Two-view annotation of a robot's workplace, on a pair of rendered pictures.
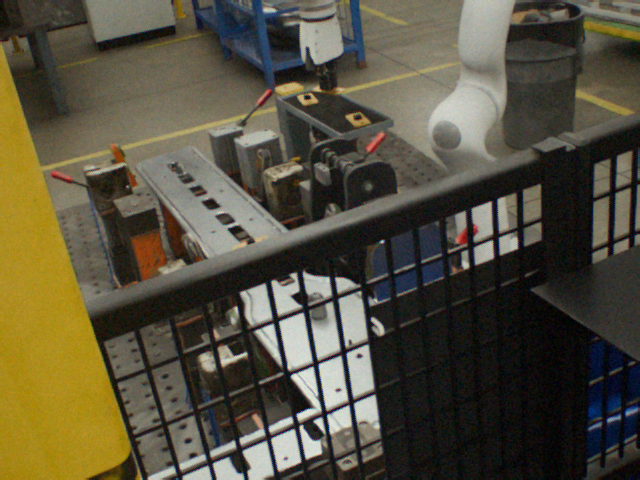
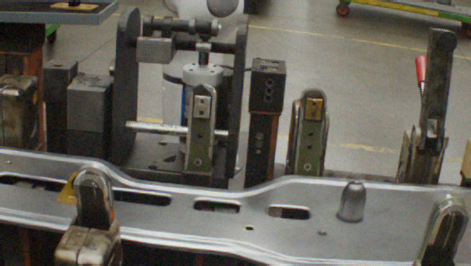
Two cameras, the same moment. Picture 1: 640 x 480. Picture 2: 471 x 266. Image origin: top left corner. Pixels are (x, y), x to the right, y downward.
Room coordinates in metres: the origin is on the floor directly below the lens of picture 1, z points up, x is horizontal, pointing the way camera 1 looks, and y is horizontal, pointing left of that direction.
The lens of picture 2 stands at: (1.14, 0.70, 1.37)
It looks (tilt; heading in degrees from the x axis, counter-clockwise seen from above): 21 degrees down; 293
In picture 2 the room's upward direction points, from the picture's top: 5 degrees clockwise
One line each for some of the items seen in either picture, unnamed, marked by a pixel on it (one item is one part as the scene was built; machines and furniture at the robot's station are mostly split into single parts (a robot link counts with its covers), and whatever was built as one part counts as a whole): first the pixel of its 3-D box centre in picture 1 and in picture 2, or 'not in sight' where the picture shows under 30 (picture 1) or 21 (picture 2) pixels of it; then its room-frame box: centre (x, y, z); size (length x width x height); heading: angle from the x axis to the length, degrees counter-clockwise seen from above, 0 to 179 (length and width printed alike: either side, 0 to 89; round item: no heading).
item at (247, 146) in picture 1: (270, 210); not in sight; (1.96, 0.10, 0.90); 0.13 x 0.10 x 0.41; 111
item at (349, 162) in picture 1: (358, 255); (177, 169); (1.57, -0.09, 0.94); 0.18 x 0.13 x 0.49; 21
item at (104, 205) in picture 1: (120, 225); not in sight; (2.07, 0.53, 0.88); 0.15 x 0.11 x 0.36; 111
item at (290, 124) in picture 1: (301, 168); not in sight; (2.17, 0.01, 0.92); 0.08 x 0.08 x 0.44; 21
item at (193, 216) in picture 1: (245, 244); (63, 192); (1.61, 0.15, 1.00); 1.38 x 0.22 x 0.02; 21
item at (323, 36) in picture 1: (321, 36); not in sight; (1.92, -0.09, 1.35); 0.10 x 0.07 x 0.11; 132
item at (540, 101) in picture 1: (536, 76); not in sight; (4.26, -1.33, 0.36); 0.54 x 0.50 x 0.73; 106
